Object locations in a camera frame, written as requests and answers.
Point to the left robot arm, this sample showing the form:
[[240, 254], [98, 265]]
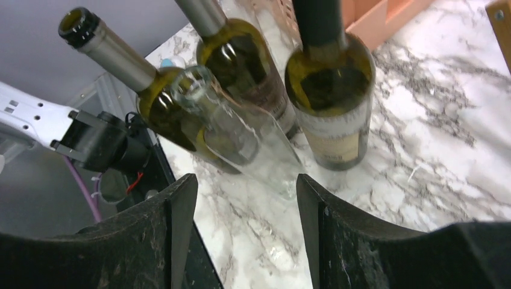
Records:
[[94, 143]]

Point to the green wine bottle back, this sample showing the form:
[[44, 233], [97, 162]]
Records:
[[329, 81]]

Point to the green wine bottle front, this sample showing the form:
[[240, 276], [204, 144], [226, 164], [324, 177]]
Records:
[[89, 35]]

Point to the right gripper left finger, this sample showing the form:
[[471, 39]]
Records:
[[144, 246]]

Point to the green wine bottle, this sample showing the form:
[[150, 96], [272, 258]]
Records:
[[89, 35], [236, 53], [329, 81]]

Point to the orange plastic file organizer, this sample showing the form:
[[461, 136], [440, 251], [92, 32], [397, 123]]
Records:
[[372, 21]]

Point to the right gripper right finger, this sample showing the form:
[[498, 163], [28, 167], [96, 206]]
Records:
[[349, 248]]

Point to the plastic water bottle blue label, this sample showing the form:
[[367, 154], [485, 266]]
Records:
[[173, 61]]

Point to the wooden wine rack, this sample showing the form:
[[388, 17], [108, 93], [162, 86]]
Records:
[[498, 13]]

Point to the green wine bottle middle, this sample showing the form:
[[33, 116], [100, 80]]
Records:
[[236, 53]]

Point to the clear square glass bottle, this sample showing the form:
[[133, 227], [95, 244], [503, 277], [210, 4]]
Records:
[[238, 132]]

